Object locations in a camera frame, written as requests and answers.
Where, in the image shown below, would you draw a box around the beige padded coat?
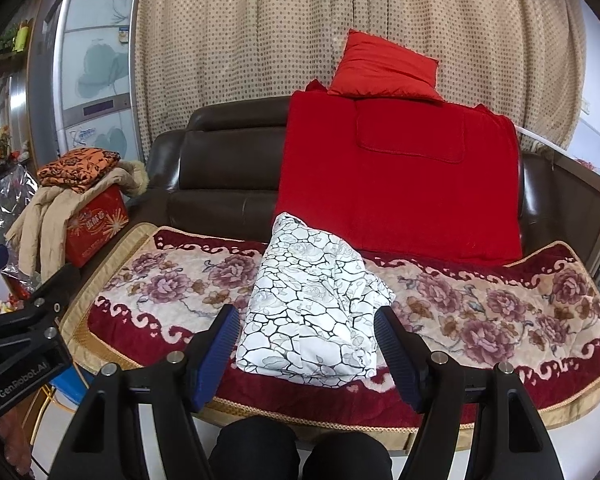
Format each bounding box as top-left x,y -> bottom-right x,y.
5,161 -> 150,288

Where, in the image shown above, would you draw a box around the white rod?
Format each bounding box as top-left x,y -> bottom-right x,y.
517,125 -> 588,156

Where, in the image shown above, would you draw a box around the red blanket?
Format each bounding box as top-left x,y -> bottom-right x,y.
271,79 -> 524,266

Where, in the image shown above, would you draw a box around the orange black patterned cloth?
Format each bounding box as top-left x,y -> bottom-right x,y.
36,148 -> 122,195

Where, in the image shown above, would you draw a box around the white crackle-print coat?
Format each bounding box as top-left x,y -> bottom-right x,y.
235,212 -> 397,390

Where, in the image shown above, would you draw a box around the green potted plant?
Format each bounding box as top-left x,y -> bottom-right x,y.
0,20 -> 33,56

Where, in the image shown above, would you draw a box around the person's right leg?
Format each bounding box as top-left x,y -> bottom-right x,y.
301,430 -> 395,480

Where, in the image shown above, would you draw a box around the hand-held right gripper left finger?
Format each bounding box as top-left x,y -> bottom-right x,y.
47,304 -> 241,480

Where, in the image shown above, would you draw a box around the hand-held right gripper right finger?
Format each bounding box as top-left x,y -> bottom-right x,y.
373,305 -> 566,480

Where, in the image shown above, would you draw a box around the silver plastic wrap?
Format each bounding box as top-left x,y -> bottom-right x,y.
0,165 -> 38,241

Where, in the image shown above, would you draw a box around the brown leather sofa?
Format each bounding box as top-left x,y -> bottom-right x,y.
144,96 -> 600,271

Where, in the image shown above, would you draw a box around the floral red sofa mat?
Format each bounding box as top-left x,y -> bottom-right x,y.
60,222 -> 600,453

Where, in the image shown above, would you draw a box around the person's knees in black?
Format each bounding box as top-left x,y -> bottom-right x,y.
207,415 -> 301,480

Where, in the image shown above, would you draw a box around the beige dotted curtain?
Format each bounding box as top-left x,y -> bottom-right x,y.
107,0 -> 588,153

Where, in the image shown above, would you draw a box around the silver floral refrigerator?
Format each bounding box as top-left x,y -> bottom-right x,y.
27,0 -> 146,163

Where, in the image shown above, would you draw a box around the red cardboard box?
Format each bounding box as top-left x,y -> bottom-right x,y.
64,185 -> 131,268

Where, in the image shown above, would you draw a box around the red pillow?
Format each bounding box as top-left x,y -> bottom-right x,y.
326,29 -> 443,104

